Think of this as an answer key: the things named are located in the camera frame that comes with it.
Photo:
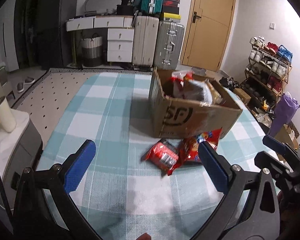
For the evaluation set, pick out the black shoes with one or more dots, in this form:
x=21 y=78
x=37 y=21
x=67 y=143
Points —
x=227 y=82

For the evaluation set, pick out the cardboard box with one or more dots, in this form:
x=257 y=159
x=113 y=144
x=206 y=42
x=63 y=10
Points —
x=180 y=115

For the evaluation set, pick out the beige suitcase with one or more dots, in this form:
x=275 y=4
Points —
x=145 y=42

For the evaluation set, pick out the black bag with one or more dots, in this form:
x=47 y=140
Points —
x=126 y=7

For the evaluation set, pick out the beige biscuit packet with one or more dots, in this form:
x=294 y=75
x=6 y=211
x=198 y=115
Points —
x=216 y=95

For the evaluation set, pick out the shoe rack with shoes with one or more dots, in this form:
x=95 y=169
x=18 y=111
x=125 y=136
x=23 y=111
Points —
x=267 y=67

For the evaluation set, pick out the person's left hand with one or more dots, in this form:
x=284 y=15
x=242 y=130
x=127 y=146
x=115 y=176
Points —
x=143 y=237

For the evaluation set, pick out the small red snack packet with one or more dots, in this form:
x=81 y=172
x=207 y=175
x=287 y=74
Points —
x=160 y=155

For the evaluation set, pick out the small cardboard carton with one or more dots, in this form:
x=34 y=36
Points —
x=242 y=95

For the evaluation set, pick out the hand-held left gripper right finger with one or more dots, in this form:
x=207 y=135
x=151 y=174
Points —
x=212 y=167

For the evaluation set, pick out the dotted floor mat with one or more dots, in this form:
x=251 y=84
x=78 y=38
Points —
x=52 y=100

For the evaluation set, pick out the grey slipper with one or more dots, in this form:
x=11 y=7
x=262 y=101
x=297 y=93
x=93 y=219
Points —
x=20 y=87
x=29 y=80

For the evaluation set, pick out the white drawer cabinet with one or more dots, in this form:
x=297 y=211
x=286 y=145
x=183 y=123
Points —
x=120 y=40

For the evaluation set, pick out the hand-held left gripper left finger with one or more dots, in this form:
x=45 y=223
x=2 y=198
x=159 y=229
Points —
x=80 y=165

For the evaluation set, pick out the white red noodle packet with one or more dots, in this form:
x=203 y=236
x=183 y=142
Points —
x=180 y=78

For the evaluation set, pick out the striped laundry basket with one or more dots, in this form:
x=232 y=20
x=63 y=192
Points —
x=91 y=51

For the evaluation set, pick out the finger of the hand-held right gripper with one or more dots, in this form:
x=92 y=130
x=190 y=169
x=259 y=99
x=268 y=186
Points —
x=277 y=145
x=287 y=180

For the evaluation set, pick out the open cardboard carton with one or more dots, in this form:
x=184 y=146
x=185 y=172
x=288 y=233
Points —
x=287 y=132

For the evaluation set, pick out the white light switch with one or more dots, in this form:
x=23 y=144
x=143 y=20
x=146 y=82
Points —
x=272 y=25

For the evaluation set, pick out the purple bag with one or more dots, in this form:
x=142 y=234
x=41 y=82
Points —
x=285 y=112

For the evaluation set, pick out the cream tumbler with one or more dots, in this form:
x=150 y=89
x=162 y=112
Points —
x=5 y=115

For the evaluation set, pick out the black shoe boxes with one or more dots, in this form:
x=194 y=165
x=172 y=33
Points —
x=171 y=3

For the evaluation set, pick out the checked tablecloth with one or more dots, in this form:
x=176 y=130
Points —
x=110 y=120

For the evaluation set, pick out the wooden door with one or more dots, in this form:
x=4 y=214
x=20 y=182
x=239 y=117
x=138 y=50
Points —
x=210 y=25

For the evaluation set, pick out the yellow box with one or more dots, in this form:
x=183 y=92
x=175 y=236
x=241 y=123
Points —
x=170 y=17

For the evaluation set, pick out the black fridge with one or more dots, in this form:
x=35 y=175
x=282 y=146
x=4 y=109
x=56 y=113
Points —
x=57 y=25

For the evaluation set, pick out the silver suitcase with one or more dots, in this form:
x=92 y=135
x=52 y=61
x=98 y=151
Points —
x=168 y=43

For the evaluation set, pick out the red chips packet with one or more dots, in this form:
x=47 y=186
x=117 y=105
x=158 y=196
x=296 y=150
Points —
x=190 y=147

